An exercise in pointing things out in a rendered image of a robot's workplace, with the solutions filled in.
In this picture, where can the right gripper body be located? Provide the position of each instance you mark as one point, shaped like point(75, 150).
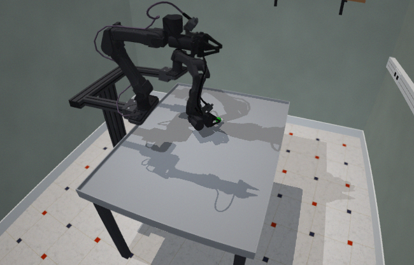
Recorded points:
point(191, 37)

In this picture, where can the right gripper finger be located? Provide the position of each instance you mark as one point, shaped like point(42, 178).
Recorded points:
point(208, 37)
point(201, 52)

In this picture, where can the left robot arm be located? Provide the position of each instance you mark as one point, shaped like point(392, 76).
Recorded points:
point(193, 66)

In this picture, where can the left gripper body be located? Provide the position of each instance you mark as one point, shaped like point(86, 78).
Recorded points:
point(207, 118)

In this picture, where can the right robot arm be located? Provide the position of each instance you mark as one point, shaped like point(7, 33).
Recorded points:
point(113, 45)

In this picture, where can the grey table edge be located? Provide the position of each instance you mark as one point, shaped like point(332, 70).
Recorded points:
point(161, 223)

